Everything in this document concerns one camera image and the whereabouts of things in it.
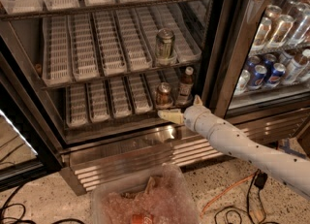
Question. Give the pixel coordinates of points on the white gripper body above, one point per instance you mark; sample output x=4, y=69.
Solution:
x=193, y=114

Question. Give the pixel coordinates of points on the brown bottle white cap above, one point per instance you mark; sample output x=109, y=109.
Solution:
x=185, y=86

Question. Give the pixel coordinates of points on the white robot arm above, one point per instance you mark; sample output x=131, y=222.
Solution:
x=290, y=170

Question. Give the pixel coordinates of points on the glass fridge door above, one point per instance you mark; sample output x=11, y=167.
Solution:
x=232, y=55

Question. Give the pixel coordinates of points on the steel fridge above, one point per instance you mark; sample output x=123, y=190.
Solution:
x=78, y=82

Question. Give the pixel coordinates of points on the brown soda can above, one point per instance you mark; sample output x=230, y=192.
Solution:
x=163, y=95

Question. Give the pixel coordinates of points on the silver diet can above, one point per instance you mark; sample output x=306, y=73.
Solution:
x=242, y=82

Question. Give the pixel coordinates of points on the blue pepsi can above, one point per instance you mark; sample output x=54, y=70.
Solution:
x=257, y=77
x=274, y=74

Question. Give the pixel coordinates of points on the clear plastic bin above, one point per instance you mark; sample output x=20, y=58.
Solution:
x=160, y=193

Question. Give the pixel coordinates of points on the black power adapter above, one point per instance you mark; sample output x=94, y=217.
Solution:
x=260, y=180

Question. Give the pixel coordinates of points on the blue pepsi can rear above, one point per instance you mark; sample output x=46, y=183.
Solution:
x=274, y=74

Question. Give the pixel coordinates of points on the red cola can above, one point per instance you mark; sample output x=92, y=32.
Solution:
x=142, y=219

